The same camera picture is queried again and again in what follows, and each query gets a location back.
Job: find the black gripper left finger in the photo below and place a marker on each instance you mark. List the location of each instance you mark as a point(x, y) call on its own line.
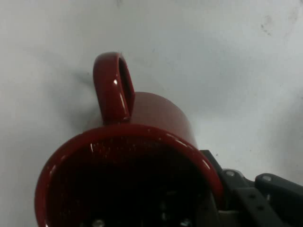
point(184, 212)

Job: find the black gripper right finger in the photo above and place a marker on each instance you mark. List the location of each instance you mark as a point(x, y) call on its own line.
point(265, 203)

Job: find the red enamel mug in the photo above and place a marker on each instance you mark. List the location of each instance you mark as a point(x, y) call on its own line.
point(151, 111)

